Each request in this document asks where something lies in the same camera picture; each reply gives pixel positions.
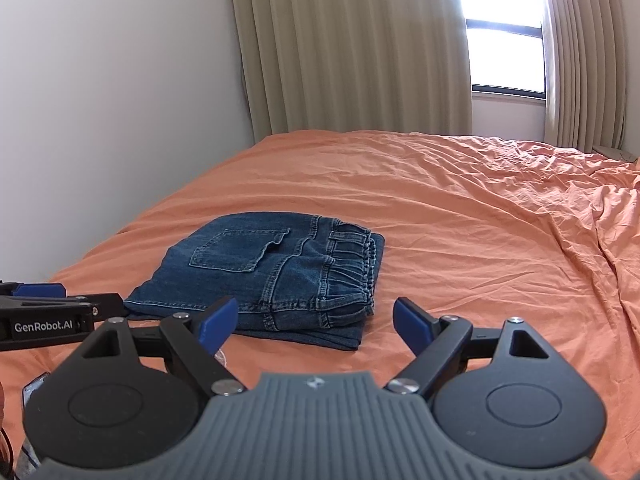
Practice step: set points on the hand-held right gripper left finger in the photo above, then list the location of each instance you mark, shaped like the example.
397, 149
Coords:
220, 322

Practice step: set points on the bed with orange sheet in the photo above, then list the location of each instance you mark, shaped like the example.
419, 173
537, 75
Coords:
475, 220

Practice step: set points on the blue denim pants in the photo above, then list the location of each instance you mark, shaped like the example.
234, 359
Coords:
260, 270

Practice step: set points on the grey flat object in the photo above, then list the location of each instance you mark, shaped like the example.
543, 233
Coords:
36, 385

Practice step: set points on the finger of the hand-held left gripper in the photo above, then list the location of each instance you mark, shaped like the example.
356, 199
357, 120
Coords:
42, 290

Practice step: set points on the narrow beige curtain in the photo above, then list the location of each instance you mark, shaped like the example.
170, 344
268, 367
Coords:
580, 60

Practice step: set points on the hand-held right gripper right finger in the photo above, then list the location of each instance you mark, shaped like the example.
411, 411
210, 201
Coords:
409, 322

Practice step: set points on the wide beige curtain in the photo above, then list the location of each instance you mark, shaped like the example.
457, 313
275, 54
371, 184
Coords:
350, 45

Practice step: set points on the window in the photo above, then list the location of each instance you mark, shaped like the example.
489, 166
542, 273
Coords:
505, 55

